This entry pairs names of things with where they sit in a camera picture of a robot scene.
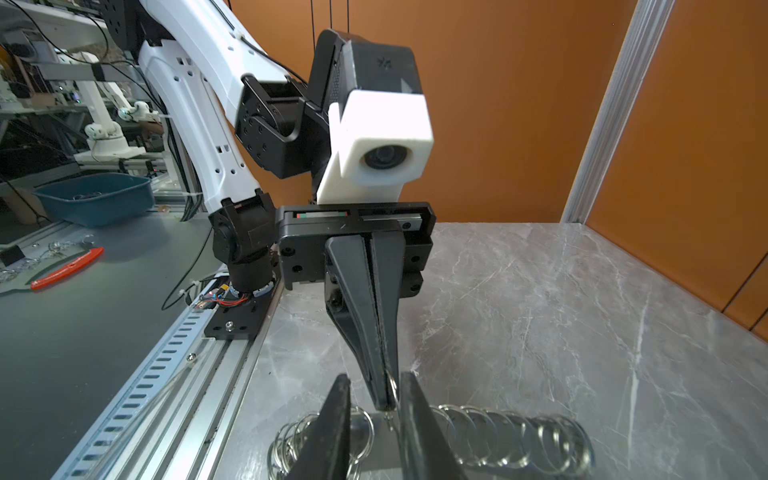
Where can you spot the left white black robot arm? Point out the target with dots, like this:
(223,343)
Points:
(301,178)

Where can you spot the red handled tool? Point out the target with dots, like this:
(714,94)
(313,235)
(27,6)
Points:
(68,269)

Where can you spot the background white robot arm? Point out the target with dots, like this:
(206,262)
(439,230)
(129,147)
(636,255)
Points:
(109,109)

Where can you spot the blue plastic bin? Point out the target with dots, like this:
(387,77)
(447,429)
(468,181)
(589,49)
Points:
(97,200)

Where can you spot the aluminium front rail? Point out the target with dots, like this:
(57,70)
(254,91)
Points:
(172,418)

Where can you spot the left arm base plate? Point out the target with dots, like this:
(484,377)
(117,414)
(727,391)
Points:
(243,322)

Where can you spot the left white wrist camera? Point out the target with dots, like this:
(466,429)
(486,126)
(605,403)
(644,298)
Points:
(380,141)

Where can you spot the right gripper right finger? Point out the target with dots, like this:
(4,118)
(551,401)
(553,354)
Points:
(424,451)

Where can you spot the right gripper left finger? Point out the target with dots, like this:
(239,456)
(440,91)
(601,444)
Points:
(326,453)

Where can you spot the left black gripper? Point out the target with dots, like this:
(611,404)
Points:
(361,299)

